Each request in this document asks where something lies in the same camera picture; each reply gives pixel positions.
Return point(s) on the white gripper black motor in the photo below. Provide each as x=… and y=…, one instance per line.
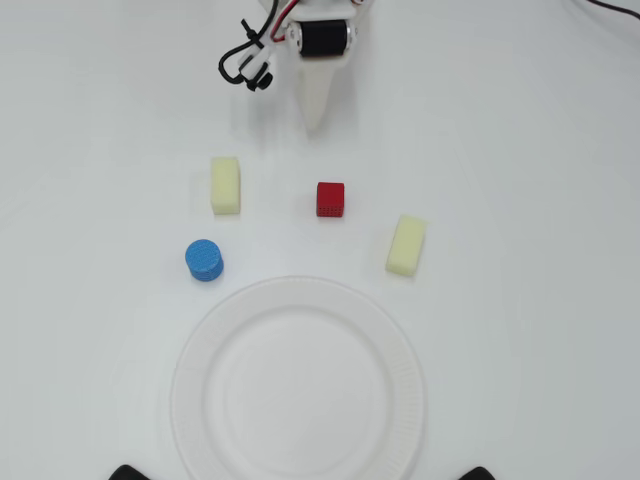
x=323, y=37

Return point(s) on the red perforated cube block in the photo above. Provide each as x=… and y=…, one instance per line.
x=330, y=199

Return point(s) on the pale yellow sponge block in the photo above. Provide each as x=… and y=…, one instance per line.
x=406, y=246
x=226, y=186

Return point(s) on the blue cylinder block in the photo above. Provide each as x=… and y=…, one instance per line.
x=204, y=260

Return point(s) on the white paper plate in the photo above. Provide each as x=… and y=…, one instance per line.
x=298, y=385

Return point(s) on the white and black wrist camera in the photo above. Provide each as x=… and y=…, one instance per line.
x=256, y=64

